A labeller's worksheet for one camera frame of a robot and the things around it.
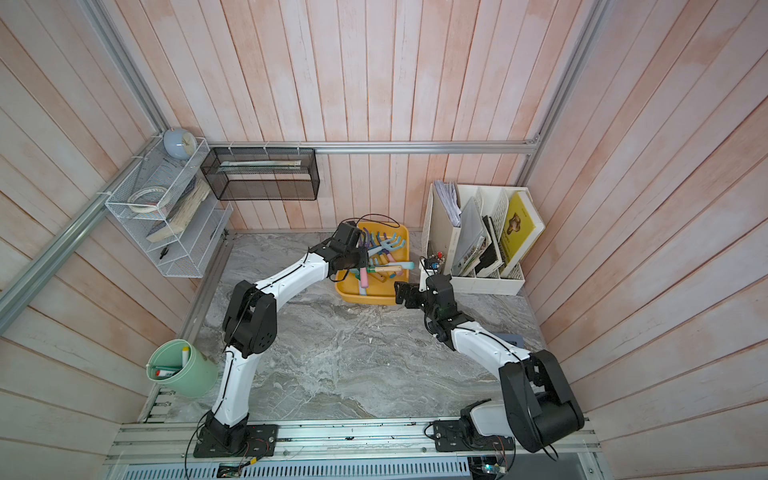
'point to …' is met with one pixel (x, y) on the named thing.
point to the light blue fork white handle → (389, 245)
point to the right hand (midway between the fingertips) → (408, 281)
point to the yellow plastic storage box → (374, 281)
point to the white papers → (449, 194)
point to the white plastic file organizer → (492, 200)
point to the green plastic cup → (182, 368)
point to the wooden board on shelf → (184, 214)
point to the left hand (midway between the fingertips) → (365, 259)
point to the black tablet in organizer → (491, 254)
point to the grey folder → (472, 239)
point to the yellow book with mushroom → (523, 227)
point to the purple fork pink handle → (364, 273)
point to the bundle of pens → (434, 261)
